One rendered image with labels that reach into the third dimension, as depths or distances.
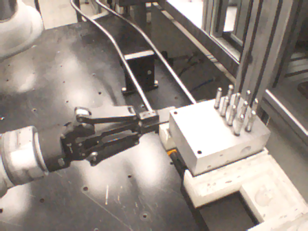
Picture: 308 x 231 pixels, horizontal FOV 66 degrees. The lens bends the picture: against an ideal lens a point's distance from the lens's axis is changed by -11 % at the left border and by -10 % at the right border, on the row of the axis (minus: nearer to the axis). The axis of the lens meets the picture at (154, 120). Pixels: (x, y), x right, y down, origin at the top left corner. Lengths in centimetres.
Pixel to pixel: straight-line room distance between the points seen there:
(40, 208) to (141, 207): 23
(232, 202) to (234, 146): 10
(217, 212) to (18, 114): 66
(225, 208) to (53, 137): 28
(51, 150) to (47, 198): 24
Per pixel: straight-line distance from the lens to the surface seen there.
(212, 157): 36
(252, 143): 40
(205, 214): 41
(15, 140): 42
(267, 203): 40
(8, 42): 92
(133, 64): 76
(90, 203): 60
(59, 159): 42
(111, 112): 41
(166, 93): 82
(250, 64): 54
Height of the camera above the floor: 120
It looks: 46 degrees down
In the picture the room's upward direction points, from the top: straight up
